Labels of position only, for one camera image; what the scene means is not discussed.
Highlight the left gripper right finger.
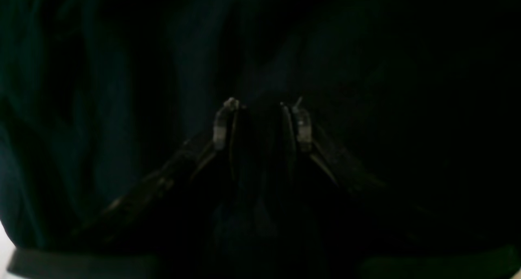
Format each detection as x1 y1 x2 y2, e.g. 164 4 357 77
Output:
282 102 442 234

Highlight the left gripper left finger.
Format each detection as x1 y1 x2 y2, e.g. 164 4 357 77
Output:
69 98 242 247

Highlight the black t-shirt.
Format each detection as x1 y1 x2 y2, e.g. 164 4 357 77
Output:
1 0 520 279

